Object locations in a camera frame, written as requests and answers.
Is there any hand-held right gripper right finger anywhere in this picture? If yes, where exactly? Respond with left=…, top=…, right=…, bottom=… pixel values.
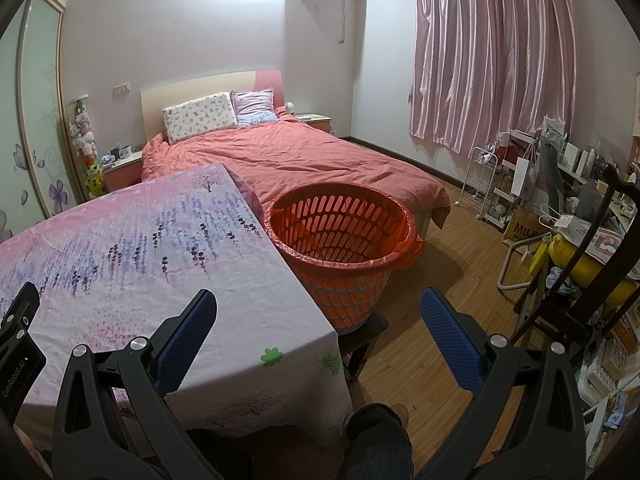
left=419, top=286, right=586, bottom=480

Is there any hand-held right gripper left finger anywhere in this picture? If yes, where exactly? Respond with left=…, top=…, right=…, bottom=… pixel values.
left=50, top=287, right=236, bottom=480

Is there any orange plastic basket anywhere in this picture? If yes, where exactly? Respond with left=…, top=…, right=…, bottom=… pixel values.
left=263, top=182, right=425, bottom=336

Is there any pink floral printed tablecloth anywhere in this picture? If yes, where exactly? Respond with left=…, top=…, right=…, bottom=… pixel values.
left=0, top=162, right=353, bottom=448

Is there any dark wooden stool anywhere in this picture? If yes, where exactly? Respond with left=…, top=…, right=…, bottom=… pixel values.
left=337, top=310, right=390, bottom=381

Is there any person's leg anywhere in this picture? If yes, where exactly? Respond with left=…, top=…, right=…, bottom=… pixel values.
left=342, top=402, right=413, bottom=480

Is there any brown paper bag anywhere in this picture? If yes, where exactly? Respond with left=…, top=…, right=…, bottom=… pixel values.
left=502, top=205, right=551, bottom=246

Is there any yellow bag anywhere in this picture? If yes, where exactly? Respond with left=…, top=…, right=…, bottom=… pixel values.
left=547, top=235, right=640, bottom=301

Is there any white shelf cart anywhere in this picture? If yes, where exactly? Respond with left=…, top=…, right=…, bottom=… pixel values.
left=492, top=130, right=543, bottom=231

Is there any dark wooden chair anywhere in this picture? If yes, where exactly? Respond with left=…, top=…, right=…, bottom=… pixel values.
left=512, top=162, right=640, bottom=351

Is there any pink nightstand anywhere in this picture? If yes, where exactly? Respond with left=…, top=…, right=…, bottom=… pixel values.
left=102, top=152, right=146, bottom=193
left=295, top=114, right=333, bottom=135

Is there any white paper bag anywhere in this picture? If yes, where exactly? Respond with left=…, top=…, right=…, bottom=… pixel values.
left=510, top=152, right=538, bottom=196

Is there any bed with salmon duvet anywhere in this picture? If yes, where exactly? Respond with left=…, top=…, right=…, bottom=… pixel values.
left=140, top=112, right=452, bottom=228

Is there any clear tube of plush toys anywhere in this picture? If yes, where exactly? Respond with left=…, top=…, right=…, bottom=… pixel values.
left=67, top=95, right=107, bottom=201

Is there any white floral pillow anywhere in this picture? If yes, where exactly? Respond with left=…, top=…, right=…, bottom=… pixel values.
left=161, top=91, right=239, bottom=146

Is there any flower printed sliding wardrobe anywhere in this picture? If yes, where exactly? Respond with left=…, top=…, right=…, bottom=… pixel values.
left=0, top=0, right=83, bottom=246

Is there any pink striped pillow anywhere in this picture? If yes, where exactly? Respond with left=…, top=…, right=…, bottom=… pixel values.
left=230, top=88, right=278, bottom=127

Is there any beige pink headboard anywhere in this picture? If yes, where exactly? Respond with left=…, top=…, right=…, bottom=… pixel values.
left=140, top=70, right=286, bottom=141

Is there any pink striped curtain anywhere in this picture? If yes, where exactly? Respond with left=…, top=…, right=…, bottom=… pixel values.
left=407, top=0, right=591, bottom=156

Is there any white wire rack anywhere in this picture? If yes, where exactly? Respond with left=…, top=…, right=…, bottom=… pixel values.
left=459, top=145, right=501, bottom=221

